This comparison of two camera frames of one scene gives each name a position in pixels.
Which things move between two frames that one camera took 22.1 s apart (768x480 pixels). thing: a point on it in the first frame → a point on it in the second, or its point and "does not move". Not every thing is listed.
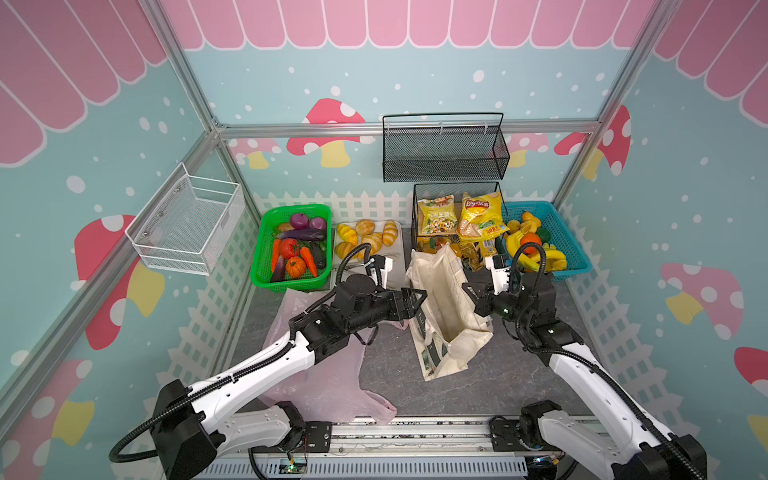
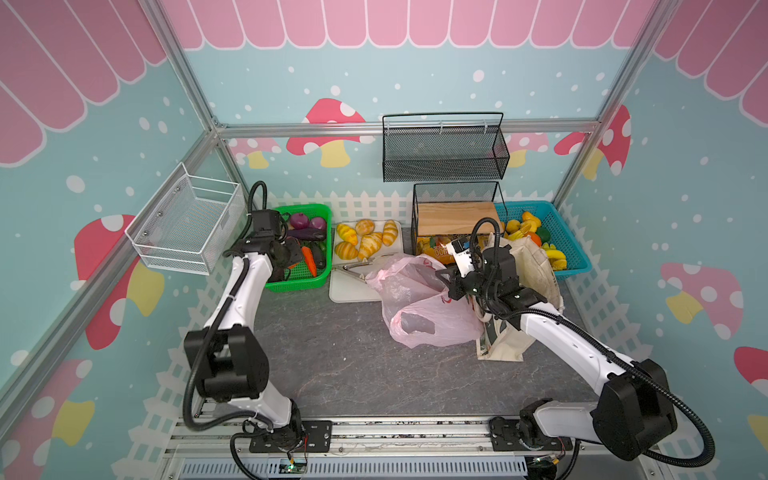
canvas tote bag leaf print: x=447 y=323 → x=499 y=339
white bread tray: x=395 y=277 does not move
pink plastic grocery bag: x=334 y=384 → x=419 y=308
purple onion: x=299 y=221 does not move
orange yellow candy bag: x=430 y=244 does not move
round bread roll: x=365 y=227 does not move
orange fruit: x=530 y=237 does not move
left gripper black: x=395 y=297 → x=296 y=251
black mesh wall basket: x=443 y=147 does not move
